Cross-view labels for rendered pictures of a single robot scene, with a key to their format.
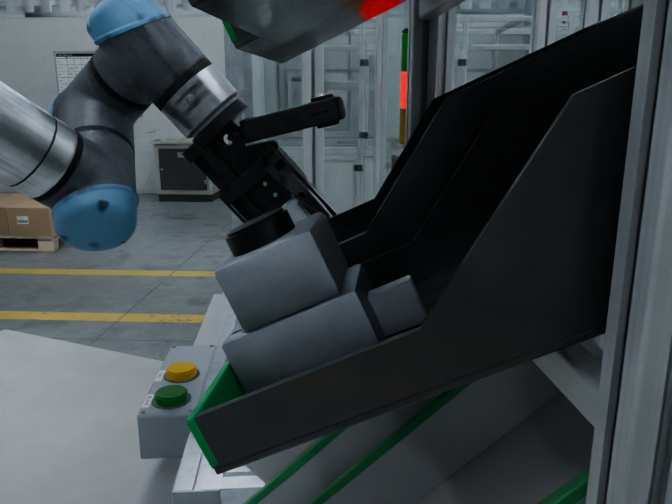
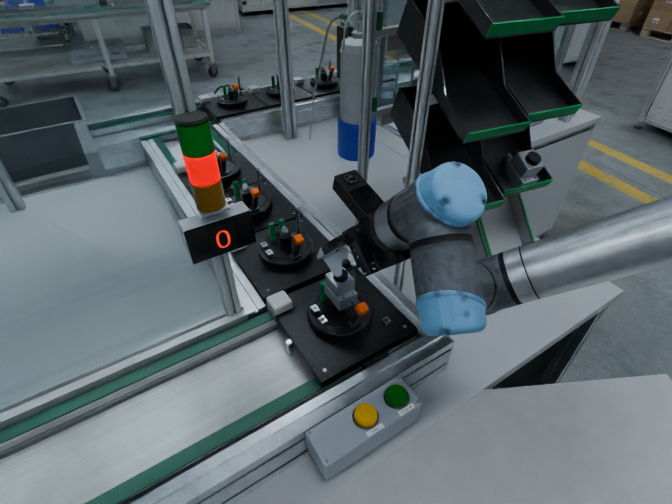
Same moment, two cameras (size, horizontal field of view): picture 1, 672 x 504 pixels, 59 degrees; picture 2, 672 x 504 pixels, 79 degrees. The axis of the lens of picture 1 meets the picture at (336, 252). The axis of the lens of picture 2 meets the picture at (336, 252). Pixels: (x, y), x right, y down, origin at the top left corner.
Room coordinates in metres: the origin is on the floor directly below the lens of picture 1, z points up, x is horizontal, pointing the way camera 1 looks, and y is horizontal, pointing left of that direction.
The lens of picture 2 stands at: (0.97, 0.50, 1.65)
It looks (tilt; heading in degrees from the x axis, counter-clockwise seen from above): 40 degrees down; 242
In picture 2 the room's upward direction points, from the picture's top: straight up
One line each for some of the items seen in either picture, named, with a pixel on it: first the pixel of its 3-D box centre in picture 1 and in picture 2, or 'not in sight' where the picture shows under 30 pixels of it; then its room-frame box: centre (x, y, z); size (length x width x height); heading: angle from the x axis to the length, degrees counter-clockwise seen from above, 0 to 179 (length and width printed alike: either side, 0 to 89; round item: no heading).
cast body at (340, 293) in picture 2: not in sight; (337, 283); (0.68, -0.02, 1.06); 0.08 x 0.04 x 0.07; 93
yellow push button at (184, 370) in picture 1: (181, 373); (365, 416); (0.75, 0.21, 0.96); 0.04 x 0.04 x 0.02
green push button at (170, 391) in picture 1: (171, 398); (396, 396); (0.68, 0.20, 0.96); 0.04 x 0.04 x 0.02
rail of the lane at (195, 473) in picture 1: (241, 349); (255, 456); (0.94, 0.16, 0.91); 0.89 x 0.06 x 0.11; 4
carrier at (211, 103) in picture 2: not in sight; (231, 93); (0.49, -1.37, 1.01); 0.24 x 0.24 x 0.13; 4
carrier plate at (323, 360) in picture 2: not in sight; (339, 318); (0.68, -0.01, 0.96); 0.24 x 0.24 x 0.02; 4
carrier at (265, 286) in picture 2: not in sight; (284, 239); (0.69, -0.27, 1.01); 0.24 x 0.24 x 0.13; 4
